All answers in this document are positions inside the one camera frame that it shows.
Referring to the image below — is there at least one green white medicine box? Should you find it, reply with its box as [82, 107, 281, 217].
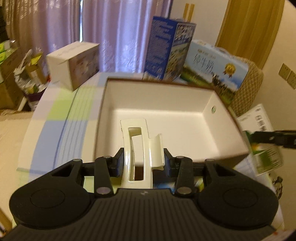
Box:
[237, 104, 283, 176]

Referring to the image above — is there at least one cream hair claw clip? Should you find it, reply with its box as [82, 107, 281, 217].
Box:
[120, 118, 165, 189]

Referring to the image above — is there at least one clear blue-label plastic box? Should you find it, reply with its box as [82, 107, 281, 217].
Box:
[152, 170, 177, 193]

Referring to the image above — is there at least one brown open cardboard box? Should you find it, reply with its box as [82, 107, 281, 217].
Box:
[95, 78, 249, 167]

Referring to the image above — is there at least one light blue milk carton box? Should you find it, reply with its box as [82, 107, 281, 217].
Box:
[180, 40, 249, 105]

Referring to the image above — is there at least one white cardboard box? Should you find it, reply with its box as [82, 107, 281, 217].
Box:
[46, 41, 99, 91]

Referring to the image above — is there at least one wooden door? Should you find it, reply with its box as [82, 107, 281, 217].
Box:
[216, 0, 285, 69]

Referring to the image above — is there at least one plastic bag trash bin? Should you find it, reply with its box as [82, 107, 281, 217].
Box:
[14, 49, 50, 111]

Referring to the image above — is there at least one dark blue milk carton box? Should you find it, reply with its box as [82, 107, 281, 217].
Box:
[144, 16, 196, 82]

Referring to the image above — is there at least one pink curtain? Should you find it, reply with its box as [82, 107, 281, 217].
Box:
[1, 0, 172, 72]

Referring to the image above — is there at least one wall power socket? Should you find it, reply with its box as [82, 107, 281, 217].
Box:
[278, 63, 296, 89]

